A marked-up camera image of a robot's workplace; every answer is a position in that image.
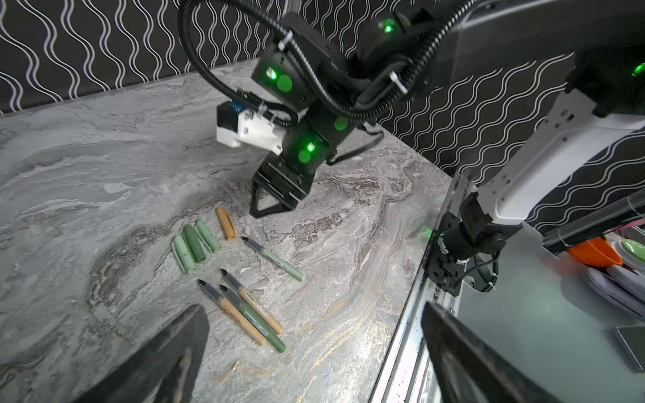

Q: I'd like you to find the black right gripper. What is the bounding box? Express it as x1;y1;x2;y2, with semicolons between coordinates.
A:
250;153;314;218

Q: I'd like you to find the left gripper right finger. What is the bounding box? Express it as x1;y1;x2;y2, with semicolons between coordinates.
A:
421;302;558;402

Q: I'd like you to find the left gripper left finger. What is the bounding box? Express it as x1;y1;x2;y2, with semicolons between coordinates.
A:
76;304;209;402

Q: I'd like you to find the orange pen cap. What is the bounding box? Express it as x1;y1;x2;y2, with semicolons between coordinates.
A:
215;208;237;240

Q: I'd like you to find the light green marker pen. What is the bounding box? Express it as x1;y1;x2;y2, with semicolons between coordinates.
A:
242;236;306;282

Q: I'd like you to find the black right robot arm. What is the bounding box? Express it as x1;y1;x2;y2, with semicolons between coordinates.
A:
381;23;644;233

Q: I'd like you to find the pale green pen cap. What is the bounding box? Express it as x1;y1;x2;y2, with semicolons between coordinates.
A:
195;219;221;254

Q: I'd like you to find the tan marker pen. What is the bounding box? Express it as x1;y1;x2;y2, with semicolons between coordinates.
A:
220;268;284;336
198;279;266;346

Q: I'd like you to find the dark green pen cap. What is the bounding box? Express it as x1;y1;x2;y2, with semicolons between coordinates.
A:
182;226;206;263

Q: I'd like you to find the dark green marker pen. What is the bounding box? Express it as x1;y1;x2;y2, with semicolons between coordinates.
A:
219;285;287;354

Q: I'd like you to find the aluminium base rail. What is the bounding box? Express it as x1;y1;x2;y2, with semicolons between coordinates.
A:
369;173;472;402

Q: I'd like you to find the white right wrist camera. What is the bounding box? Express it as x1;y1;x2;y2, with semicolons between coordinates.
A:
216;101;287;155

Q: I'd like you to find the black corrugated cable conduit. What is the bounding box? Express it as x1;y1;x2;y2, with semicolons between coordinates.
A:
177;0;480;128

